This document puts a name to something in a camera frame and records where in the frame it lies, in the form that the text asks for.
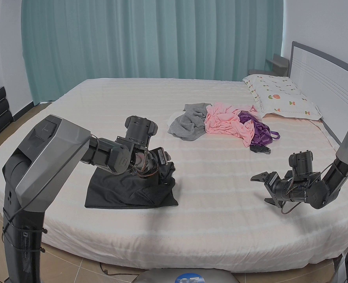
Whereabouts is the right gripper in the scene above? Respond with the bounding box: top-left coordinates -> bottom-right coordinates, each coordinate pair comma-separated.
250,172 -> 290,209

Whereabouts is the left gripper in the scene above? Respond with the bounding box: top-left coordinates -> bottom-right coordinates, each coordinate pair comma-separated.
147,147 -> 175,175

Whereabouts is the black T-shirt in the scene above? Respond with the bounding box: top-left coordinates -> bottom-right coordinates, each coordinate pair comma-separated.
84,160 -> 179,209

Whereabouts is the small black garment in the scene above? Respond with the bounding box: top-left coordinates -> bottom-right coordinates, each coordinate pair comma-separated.
249,145 -> 271,154

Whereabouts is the white garment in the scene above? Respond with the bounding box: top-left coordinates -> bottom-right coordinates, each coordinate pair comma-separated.
169,112 -> 186,127

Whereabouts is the grey garment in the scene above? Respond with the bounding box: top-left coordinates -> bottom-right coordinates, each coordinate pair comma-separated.
167,103 -> 212,142

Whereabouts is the bed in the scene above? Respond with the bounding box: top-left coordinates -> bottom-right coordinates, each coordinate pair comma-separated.
0,41 -> 348,274

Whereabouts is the purple garment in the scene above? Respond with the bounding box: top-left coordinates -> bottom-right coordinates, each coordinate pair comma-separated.
238,112 -> 280,147

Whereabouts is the pink garment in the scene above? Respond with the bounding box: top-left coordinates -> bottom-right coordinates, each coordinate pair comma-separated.
205,102 -> 263,148

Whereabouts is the white printed pillow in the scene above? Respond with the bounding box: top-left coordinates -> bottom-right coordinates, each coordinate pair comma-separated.
242,74 -> 323,121

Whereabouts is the grey bedside table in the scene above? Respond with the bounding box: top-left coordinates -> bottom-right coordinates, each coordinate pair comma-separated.
248,54 -> 290,77

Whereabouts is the blue-green curtain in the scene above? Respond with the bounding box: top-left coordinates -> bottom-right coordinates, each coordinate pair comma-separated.
121,0 -> 284,82
21,0 -> 124,105

